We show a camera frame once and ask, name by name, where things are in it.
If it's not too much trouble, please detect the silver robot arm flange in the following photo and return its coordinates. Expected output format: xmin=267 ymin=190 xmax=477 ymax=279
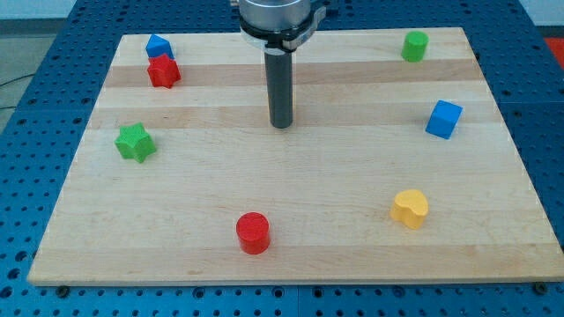
xmin=238 ymin=0 xmax=330 ymax=55

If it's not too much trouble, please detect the red cylinder block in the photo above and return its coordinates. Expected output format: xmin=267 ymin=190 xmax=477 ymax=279
xmin=235 ymin=211 xmax=271 ymax=254

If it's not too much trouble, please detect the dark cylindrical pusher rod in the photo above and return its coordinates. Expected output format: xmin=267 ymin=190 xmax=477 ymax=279
xmin=264 ymin=54 xmax=293 ymax=129

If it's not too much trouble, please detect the wooden board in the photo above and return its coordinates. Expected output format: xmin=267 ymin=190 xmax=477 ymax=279
xmin=28 ymin=27 xmax=563 ymax=286

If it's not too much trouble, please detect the yellow heart block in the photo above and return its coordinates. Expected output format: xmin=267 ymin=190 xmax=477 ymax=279
xmin=390 ymin=189 xmax=429 ymax=230

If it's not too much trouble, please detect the red star block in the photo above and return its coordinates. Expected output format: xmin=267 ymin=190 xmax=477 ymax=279
xmin=147 ymin=54 xmax=182 ymax=89

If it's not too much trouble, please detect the green star block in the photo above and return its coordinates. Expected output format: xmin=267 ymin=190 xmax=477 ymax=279
xmin=114 ymin=122 xmax=157 ymax=163

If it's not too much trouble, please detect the blue cube block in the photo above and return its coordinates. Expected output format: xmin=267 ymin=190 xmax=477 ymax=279
xmin=426 ymin=100 xmax=463 ymax=140

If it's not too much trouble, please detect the blue triangular block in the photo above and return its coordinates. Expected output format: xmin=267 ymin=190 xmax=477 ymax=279
xmin=145 ymin=34 xmax=174 ymax=59

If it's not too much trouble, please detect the green cylinder block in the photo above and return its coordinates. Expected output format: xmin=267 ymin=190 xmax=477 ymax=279
xmin=401 ymin=31 xmax=429 ymax=63

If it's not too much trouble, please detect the black cable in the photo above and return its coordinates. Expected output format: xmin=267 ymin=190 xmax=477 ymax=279
xmin=0 ymin=72 xmax=35 ymax=111

